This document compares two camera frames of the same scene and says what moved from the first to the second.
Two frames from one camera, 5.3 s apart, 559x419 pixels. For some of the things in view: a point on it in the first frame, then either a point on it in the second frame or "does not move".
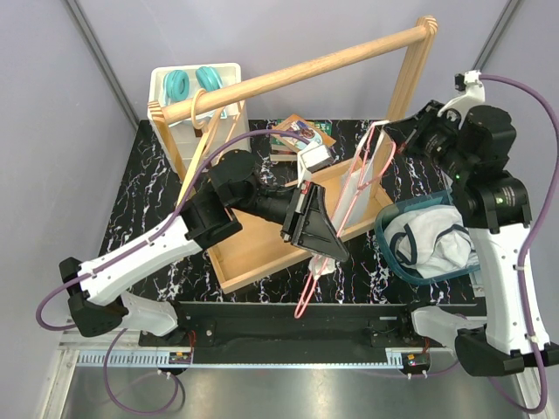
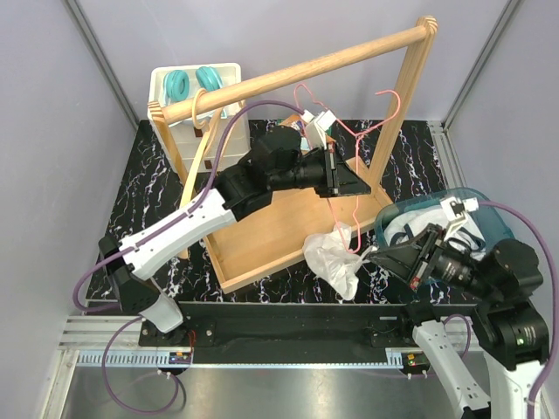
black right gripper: (408, 133) -> (403, 260)
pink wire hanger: (323, 273) -> (338, 230)
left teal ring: (175, 86) does not move
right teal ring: (208, 78) does not move
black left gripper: (314, 230) -> (339, 178)
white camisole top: (355, 192) -> (328, 256)
